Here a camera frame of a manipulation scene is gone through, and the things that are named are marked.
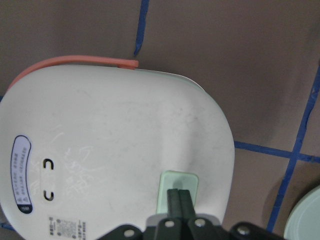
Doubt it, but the green plate near right arm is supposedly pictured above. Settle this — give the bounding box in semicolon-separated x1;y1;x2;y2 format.
283;186;320;240

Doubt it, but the white rice cooker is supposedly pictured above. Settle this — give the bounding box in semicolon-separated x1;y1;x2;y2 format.
0;64;235;240

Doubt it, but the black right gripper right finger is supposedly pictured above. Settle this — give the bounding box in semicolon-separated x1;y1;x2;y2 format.
178;189;197;240

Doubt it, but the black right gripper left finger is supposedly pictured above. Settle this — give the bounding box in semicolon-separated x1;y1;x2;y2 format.
166;189;181;240

